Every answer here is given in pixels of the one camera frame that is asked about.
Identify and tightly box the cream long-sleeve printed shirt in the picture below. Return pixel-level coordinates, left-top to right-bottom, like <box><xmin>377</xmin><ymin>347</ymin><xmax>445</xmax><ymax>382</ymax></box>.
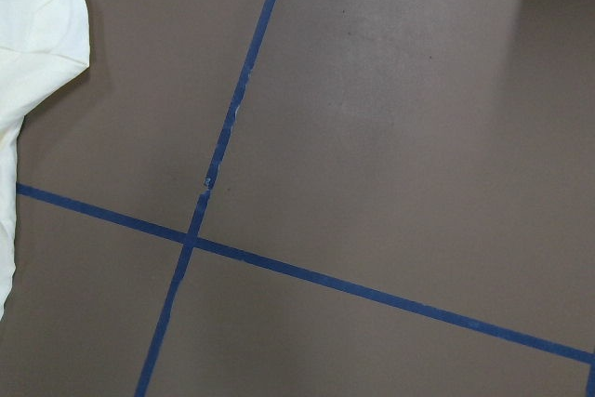
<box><xmin>1</xmin><ymin>0</ymin><xmax>90</xmax><ymax>299</ymax></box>

